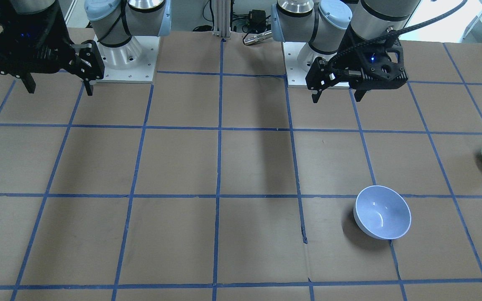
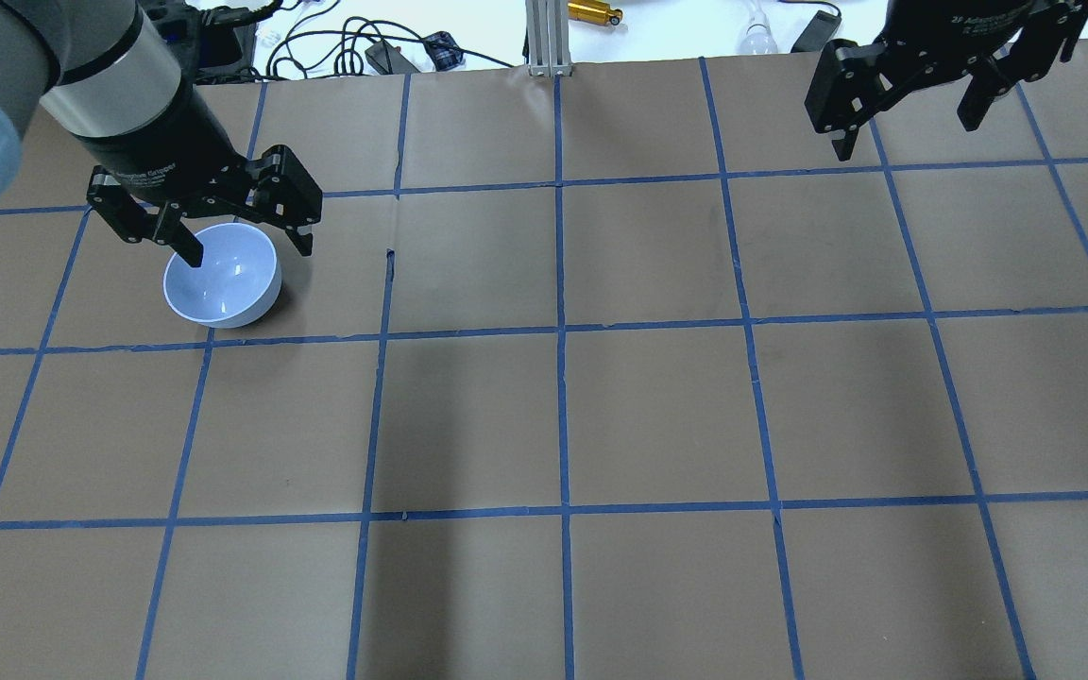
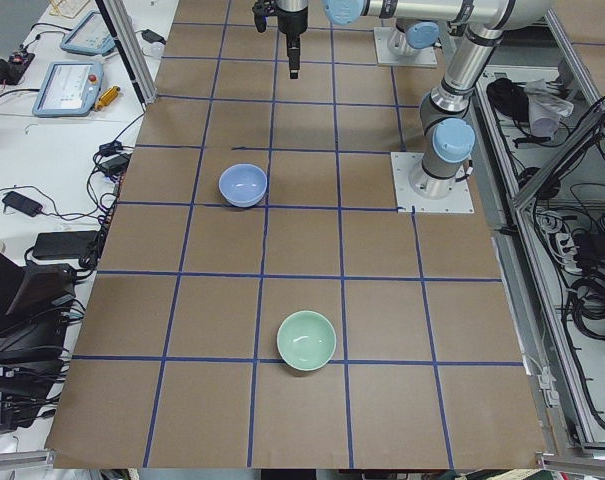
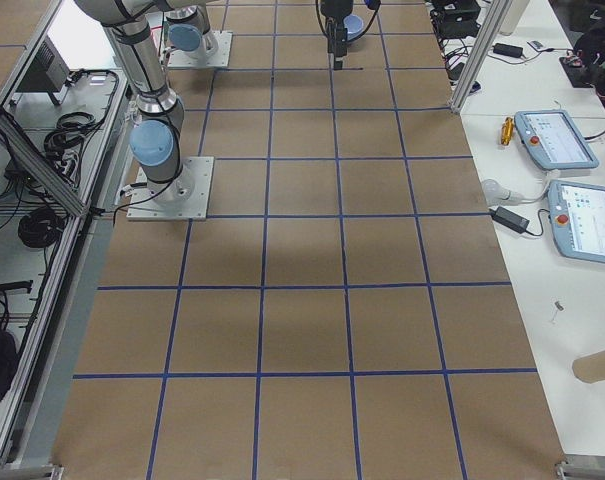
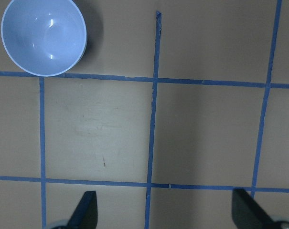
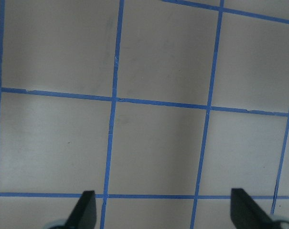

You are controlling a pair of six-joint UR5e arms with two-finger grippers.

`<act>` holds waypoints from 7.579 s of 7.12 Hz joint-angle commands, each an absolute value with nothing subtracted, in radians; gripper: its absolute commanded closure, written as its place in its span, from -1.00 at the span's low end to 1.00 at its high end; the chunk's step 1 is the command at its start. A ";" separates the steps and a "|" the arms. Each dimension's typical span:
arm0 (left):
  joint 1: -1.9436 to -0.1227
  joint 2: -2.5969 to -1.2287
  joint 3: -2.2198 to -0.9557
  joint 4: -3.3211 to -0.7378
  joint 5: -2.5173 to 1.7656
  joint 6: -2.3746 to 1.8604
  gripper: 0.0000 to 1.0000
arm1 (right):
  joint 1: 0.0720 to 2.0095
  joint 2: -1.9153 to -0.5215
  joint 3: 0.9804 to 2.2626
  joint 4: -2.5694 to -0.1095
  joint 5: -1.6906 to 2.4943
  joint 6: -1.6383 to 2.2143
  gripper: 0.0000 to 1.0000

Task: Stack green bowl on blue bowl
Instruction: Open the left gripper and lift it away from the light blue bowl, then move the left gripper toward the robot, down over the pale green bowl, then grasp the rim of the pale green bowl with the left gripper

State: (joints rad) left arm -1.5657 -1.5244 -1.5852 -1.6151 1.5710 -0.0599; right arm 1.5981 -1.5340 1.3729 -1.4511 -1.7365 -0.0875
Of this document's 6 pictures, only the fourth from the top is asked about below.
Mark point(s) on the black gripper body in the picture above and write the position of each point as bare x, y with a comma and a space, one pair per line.
334, 11

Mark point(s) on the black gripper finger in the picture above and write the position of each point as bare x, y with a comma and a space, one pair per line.
337, 45

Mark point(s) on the blue bowl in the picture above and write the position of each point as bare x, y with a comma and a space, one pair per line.
354, 25

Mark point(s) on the small black power brick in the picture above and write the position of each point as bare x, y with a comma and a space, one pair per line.
508, 50

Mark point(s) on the white light bulb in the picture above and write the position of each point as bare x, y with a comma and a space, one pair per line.
495, 194

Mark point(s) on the upper teach pendant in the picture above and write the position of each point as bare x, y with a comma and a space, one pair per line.
553, 141

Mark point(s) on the teach pendant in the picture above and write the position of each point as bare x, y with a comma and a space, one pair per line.
577, 217
553, 141

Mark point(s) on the black power adapter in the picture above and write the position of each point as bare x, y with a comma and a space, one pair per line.
509, 219

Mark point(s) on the grey control box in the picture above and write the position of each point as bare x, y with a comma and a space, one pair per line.
47, 73

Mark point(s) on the lower teach pendant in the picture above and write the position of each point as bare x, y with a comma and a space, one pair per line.
577, 217

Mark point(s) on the cardboard tube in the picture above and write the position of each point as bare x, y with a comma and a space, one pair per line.
590, 368

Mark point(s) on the aluminium frame post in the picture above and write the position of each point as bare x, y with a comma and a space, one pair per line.
495, 16

